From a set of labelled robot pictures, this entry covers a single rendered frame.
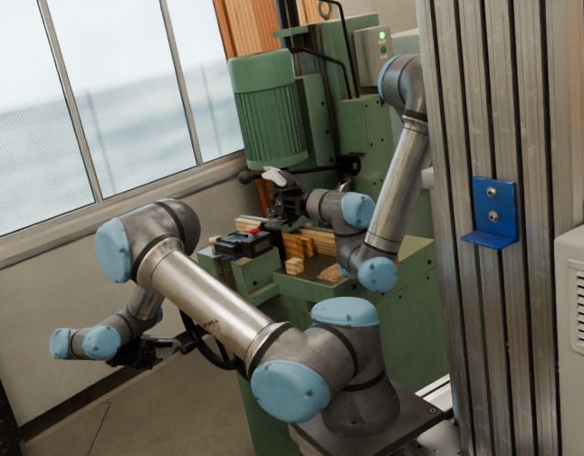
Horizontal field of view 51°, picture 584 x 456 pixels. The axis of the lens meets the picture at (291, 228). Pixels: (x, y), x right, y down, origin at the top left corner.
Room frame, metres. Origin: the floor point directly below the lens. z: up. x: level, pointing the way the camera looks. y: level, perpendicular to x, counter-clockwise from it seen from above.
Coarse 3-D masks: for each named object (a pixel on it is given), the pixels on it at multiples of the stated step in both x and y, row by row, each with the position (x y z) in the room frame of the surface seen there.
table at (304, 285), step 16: (208, 256) 1.79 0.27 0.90; (320, 256) 1.61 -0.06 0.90; (304, 272) 1.52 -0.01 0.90; (320, 272) 1.50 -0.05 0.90; (272, 288) 1.53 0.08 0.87; (288, 288) 1.52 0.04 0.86; (304, 288) 1.47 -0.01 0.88; (320, 288) 1.42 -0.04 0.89; (336, 288) 1.40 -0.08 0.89; (352, 288) 1.43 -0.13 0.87; (256, 304) 1.49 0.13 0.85
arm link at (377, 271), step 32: (416, 64) 1.22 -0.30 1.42; (416, 96) 1.18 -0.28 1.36; (416, 128) 1.17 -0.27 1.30; (416, 160) 1.15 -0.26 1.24; (384, 192) 1.17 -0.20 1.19; (416, 192) 1.16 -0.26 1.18; (384, 224) 1.15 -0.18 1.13; (352, 256) 1.20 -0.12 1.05; (384, 256) 1.14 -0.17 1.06; (384, 288) 1.12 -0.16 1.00
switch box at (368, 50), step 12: (360, 36) 1.80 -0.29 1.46; (372, 36) 1.79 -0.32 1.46; (384, 36) 1.82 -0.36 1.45; (360, 48) 1.81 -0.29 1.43; (372, 48) 1.78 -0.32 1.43; (360, 60) 1.81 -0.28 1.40; (372, 60) 1.78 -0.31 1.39; (384, 60) 1.81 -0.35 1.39; (360, 72) 1.82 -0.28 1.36; (372, 72) 1.78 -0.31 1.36; (360, 84) 1.82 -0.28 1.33; (372, 84) 1.79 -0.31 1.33
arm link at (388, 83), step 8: (400, 56) 1.34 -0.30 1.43; (408, 56) 1.30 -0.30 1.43; (416, 56) 1.26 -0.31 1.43; (392, 64) 1.32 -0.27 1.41; (400, 64) 1.28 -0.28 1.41; (384, 72) 1.34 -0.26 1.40; (392, 72) 1.30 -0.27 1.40; (400, 72) 1.26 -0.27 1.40; (384, 80) 1.33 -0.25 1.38; (392, 80) 1.29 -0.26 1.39; (400, 80) 1.25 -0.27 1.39; (384, 88) 1.33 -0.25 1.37; (392, 88) 1.29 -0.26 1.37; (384, 96) 1.35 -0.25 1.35; (392, 96) 1.30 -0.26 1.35; (400, 96) 1.26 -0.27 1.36; (392, 104) 1.33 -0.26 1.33; (400, 104) 1.29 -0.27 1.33; (400, 112) 1.31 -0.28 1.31
